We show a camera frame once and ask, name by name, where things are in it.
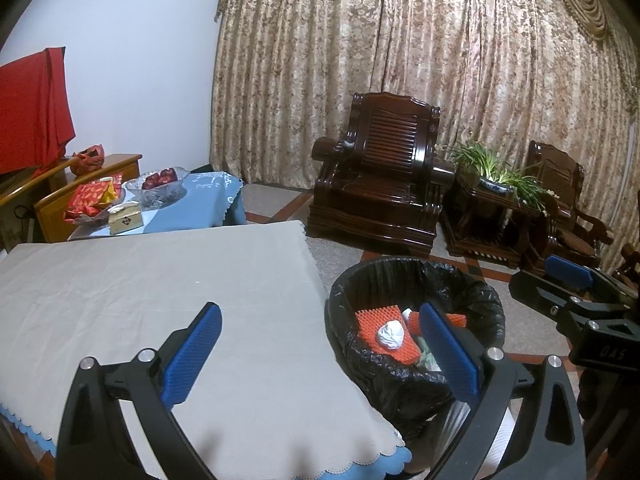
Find glass plate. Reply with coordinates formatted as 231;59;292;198
65;202;126;226

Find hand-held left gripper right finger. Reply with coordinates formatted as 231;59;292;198
417;300;587;480

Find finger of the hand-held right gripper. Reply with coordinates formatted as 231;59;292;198
508;270;597;331
544;254;640;306

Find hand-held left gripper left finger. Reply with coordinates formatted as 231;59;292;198
54;301;223;480

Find blue coffee table cloth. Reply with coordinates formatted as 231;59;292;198
107;172;247;235

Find orange foam net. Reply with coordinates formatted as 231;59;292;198
355;305;466;363

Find dark wooden side table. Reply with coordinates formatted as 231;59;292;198
440;167;548;270

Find red cloth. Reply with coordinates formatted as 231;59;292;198
0;46;77;176

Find trash bin with black liner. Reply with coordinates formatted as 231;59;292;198
324;256;513;480

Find white tissue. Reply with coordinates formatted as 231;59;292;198
376;321;406;351

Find glass fruit bowl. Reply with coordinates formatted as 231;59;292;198
124;166;191;208

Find patterned red plastic bag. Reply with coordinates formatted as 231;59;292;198
70;144;106;176

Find gold tissue box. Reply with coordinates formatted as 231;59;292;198
107;201;144;236

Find potted green plant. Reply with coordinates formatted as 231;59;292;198
435;141;560;213

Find floral beige curtain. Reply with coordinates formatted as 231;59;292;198
210;0;640;281

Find red snack packets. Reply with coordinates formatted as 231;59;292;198
34;154;143;243

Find cushioned dark wooden armchair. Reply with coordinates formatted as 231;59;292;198
520;140;616;271

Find red snack packet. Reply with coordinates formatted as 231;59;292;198
62;174;123;223

